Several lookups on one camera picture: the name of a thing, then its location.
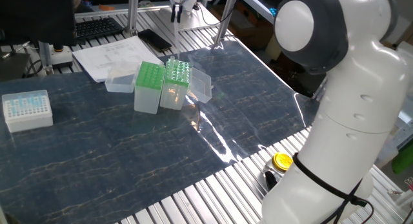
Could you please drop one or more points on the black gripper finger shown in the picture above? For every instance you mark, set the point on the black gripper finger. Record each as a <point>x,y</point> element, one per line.
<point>173,12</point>
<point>179,12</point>

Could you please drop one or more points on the translucent tip box green rack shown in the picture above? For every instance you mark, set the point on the translucent tip box green rack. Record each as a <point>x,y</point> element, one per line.
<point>172,98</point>
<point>146,101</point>

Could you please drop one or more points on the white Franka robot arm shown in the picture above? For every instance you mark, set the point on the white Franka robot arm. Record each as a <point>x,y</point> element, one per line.
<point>355,120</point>

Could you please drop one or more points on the white tip box blue tips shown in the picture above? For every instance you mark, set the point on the white tip box blue tips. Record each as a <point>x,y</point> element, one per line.
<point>29,120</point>

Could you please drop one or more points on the black smartphone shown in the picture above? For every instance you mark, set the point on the black smartphone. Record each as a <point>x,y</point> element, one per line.
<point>155,40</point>

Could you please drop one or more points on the orange object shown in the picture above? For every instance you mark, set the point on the orange object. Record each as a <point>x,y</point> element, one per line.
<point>106,7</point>

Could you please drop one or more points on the black keyboard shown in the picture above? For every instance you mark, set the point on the black keyboard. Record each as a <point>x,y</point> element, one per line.
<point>96,27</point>

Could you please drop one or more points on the small blue object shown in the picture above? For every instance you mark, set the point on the small blue object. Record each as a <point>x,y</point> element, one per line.
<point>274,12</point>

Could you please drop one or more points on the white paper sheet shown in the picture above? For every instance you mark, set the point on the white paper sheet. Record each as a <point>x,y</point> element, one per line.
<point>96,53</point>

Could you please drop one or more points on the white stand base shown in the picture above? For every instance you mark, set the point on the white stand base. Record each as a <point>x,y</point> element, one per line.
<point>63,59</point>

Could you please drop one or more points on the black monitor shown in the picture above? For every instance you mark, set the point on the black monitor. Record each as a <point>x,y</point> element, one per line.
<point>32,17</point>

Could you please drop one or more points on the dark marble pattern mat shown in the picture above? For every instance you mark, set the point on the dark marble pattern mat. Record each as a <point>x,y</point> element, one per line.
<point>96,153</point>

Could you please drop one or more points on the silver metal bar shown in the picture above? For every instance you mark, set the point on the silver metal bar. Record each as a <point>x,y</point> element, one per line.
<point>14,50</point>

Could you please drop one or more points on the black box device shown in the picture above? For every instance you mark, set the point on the black box device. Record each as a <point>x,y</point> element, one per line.
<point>13,66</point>

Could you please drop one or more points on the glass jar gold lid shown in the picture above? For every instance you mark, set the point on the glass jar gold lid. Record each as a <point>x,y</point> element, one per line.
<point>281,161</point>

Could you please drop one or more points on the grey slotted angle beam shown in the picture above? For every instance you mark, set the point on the grey slotted angle beam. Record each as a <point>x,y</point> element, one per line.
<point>401,140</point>

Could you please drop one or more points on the white pedestal metal base plate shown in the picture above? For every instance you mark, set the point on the white pedestal metal base plate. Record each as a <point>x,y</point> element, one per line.
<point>193,24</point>

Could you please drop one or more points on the aluminium frame post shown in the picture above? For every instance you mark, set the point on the aluminium frame post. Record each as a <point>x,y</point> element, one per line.
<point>46,56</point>
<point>132,11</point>

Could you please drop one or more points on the aluminium frame rail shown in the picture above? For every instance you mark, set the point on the aluminium frame rail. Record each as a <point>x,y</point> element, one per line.
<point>106,11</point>

